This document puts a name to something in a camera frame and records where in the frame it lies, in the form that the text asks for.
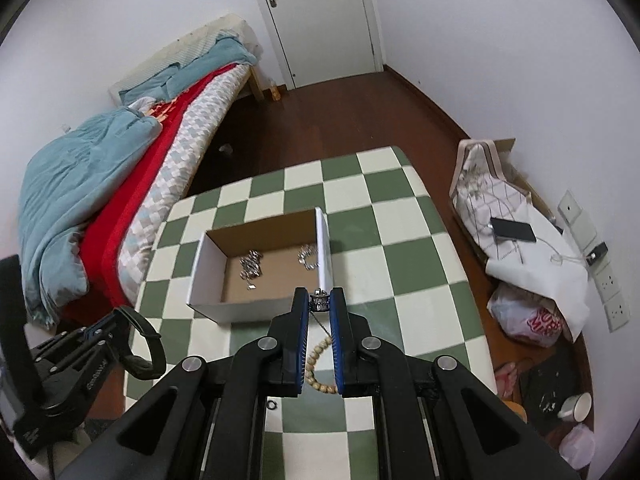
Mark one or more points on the light blue quilt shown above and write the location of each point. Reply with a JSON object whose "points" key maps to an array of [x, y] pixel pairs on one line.
{"points": [[75, 180]]}

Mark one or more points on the green white checkered tablecloth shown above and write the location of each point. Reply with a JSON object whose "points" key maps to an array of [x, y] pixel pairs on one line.
{"points": [[400, 260]]}

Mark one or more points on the pink packet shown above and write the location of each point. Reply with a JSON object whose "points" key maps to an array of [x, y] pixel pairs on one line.
{"points": [[507, 380]]}

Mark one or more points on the white wall socket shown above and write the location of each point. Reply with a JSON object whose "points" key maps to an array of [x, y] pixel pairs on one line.
{"points": [[617, 311], [606, 276]]}

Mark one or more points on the white door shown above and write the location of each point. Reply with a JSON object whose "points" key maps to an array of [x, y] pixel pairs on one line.
{"points": [[320, 15]]}

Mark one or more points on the wooden bed leg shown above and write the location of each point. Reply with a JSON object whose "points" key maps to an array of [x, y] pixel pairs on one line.
{"points": [[257, 85]]}

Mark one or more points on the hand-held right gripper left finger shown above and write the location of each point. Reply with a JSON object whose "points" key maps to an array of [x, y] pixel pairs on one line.
{"points": [[299, 345]]}

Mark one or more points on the black charger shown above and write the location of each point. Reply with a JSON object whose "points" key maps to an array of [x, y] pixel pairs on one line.
{"points": [[597, 253]]}

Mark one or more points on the light blue pillow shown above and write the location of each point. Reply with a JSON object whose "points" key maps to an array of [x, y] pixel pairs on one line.
{"points": [[210, 62]]}

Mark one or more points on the white headboard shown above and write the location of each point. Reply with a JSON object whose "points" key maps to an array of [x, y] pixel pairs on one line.
{"points": [[165, 52]]}

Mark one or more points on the orange round object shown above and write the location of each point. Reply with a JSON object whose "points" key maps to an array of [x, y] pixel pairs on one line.
{"points": [[516, 412]]}

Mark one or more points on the white cloth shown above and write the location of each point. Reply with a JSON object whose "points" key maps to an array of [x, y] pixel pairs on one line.
{"points": [[540, 285]]}

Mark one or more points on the grey white checkered mattress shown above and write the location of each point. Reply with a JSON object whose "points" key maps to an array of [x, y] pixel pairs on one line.
{"points": [[195, 125]]}

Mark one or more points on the grey wall panel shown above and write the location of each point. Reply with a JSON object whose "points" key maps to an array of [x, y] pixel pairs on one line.
{"points": [[577, 217]]}

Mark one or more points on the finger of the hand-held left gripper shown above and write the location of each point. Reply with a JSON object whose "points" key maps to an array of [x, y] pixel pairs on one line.
{"points": [[102, 326], [150, 340]]}

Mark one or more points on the white checked tote bag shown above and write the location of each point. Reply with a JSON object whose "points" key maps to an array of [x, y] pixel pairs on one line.
{"points": [[475, 185]]}

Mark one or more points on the small bottle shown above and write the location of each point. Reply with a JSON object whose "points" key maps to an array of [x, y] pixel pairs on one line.
{"points": [[274, 95]]}

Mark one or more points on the white cardboard box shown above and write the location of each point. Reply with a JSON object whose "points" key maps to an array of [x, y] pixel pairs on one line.
{"points": [[210, 280]]}

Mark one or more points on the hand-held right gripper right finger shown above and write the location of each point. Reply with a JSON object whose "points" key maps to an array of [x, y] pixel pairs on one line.
{"points": [[338, 347]]}

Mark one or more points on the black smartphone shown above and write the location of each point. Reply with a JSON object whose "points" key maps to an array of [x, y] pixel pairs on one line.
{"points": [[512, 230]]}

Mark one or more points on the clear plastic container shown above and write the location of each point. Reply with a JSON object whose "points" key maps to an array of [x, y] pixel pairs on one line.
{"points": [[577, 447]]}

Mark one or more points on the white red plastic bag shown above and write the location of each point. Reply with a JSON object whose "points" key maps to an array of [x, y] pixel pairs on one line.
{"points": [[525, 317]]}

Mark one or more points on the white bowl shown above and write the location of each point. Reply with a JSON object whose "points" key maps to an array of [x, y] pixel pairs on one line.
{"points": [[575, 406]]}

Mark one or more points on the small grey floor object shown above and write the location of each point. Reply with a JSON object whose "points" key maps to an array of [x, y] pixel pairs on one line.
{"points": [[225, 149]]}

